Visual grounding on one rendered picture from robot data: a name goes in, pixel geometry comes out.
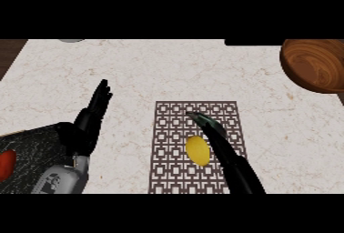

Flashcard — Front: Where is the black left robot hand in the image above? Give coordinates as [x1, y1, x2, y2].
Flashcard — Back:
[53, 78, 113, 158]

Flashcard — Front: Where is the yellow lemon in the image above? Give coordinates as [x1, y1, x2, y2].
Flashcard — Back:
[184, 135, 212, 167]

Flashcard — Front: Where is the brown wooden bowl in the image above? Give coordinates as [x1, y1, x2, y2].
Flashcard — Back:
[277, 39, 344, 95]

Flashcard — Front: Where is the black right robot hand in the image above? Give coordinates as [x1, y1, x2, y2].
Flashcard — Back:
[185, 111, 267, 195]

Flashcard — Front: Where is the red vegetable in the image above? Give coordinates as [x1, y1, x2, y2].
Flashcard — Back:
[0, 149, 19, 183]

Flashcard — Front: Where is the brown patterned placemat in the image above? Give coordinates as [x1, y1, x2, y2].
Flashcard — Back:
[147, 100, 247, 195]

